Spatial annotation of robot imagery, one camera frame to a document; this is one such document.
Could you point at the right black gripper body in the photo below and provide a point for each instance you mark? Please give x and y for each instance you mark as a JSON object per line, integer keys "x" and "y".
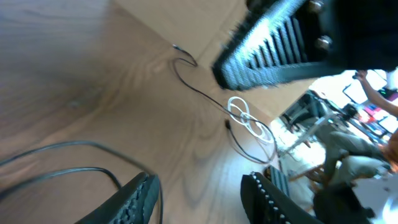
{"x": 363, "y": 33}

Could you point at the person in background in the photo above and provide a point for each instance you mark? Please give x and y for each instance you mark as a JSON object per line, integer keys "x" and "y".
{"x": 349, "y": 157}

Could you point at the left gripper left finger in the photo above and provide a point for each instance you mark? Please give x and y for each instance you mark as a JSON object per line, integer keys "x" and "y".
{"x": 132, "y": 204}

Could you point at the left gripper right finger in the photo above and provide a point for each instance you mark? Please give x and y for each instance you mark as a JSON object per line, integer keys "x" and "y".
{"x": 263, "y": 202}

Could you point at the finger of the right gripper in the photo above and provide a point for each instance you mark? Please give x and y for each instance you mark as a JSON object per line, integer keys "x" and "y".
{"x": 281, "y": 41}

